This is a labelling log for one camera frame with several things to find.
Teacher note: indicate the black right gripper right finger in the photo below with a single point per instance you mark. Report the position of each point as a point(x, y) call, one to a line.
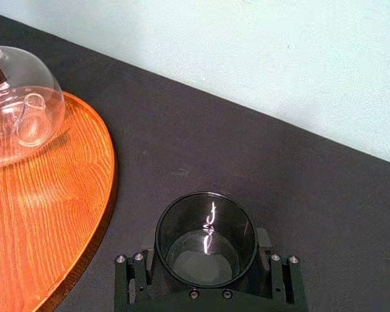
point(284, 279)

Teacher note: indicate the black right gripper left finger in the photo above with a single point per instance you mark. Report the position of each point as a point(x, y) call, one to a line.
point(133, 279)

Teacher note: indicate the clear glass tumbler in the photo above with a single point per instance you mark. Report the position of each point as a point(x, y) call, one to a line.
point(204, 260)

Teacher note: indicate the round orange wooden tray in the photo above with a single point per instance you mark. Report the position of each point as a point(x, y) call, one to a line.
point(52, 211)

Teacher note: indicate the black table cloth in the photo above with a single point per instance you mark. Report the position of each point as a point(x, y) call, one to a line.
point(214, 146)

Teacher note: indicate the clear glass jug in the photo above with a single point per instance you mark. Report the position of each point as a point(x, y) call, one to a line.
point(26, 81)

